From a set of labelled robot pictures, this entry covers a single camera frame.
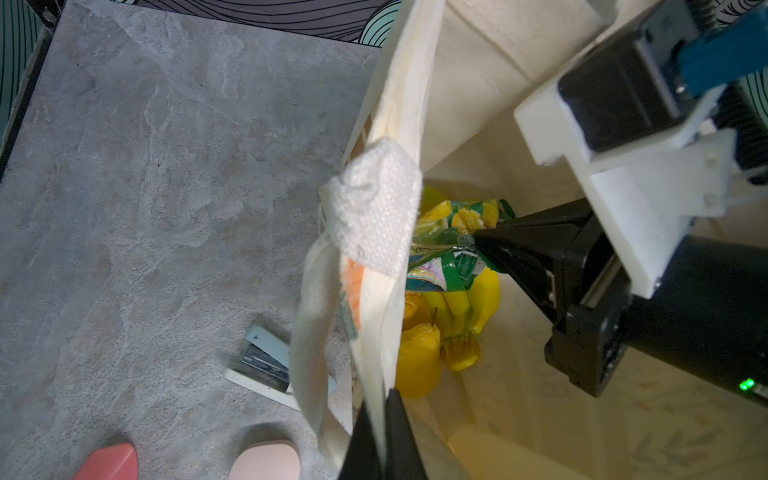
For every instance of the white grey stapler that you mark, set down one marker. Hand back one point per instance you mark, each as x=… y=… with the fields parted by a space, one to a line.
x=264 y=367

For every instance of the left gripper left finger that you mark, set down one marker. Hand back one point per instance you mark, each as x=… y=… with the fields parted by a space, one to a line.
x=361 y=461

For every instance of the pink plastic scoop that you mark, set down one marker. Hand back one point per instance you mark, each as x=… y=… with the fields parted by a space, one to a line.
x=118 y=462

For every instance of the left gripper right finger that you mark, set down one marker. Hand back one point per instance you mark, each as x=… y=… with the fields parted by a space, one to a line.
x=403 y=461

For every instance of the small yellow pear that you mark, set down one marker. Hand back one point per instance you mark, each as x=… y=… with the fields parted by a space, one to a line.
x=418 y=367

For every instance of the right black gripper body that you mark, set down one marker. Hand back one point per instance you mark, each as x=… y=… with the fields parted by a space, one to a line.
x=707 y=318

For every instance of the pink round sponge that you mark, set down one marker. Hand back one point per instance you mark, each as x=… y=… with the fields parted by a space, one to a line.
x=272 y=460

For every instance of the cream canvas grocery bag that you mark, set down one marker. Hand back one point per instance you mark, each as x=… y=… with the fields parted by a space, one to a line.
x=440 y=112

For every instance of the large yellow banana bunch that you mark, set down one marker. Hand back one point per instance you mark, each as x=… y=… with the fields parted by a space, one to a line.
x=461 y=316

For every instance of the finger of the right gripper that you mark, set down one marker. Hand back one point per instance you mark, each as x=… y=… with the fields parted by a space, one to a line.
x=547 y=253

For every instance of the yellow green candy bag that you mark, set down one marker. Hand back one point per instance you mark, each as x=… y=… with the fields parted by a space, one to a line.
x=443 y=256

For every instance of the wrinkled yellow fruit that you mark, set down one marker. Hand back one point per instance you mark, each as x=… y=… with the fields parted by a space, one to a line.
x=416 y=311

